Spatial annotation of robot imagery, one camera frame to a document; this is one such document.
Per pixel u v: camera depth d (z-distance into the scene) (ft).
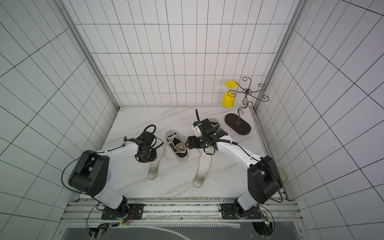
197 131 2.54
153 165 2.92
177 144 3.01
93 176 1.48
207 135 2.14
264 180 1.40
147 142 2.47
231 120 3.60
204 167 2.89
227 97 3.02
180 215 2.38
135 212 2.37
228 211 2.37
